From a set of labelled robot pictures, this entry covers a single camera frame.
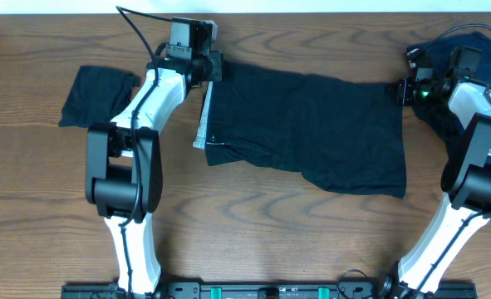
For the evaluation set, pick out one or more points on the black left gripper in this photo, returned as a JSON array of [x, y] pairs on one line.
[[216, 66]]

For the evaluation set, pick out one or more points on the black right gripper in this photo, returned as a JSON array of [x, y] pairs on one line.
[[404, 92]]

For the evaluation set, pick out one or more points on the black shorts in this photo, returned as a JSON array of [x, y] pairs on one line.
[[342, 136]]

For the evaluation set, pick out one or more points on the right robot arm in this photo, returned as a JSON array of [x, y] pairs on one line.
[[419, 272]]

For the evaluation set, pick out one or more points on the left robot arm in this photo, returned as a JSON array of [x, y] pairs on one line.
[[123, 165]]

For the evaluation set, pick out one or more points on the dark navy clothes pile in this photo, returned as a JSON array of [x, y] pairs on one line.
[[440, 50]]

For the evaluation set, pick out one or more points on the folded black cloth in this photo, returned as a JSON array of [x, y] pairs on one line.
[[98, 94]]

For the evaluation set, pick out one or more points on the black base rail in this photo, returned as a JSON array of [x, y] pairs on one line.
[[194, 290]]

